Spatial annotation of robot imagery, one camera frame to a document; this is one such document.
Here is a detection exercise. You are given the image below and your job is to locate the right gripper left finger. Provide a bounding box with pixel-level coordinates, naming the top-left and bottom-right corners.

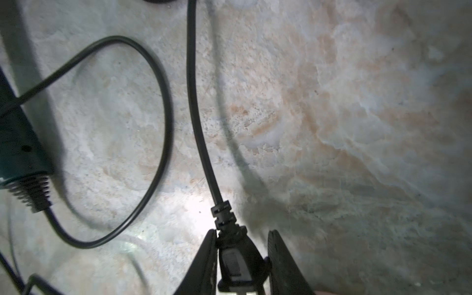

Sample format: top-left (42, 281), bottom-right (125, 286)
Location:
top-left (175, 229), bottom-right (218, 295)

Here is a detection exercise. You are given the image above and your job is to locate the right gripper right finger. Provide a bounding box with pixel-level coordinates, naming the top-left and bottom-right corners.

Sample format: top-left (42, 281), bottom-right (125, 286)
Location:
top-left (268, 230), bottom-right (314, 295)

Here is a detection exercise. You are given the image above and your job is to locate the black cord of green dryer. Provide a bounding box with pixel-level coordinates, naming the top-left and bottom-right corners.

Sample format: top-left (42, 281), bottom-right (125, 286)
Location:
top-left (0, 0), bottom-right (272, 295)

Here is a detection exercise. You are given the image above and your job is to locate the dark green hair dryer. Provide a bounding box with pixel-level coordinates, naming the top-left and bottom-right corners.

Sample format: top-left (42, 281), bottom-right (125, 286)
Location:
top-left (1, 73), bottom-right (53, 213)

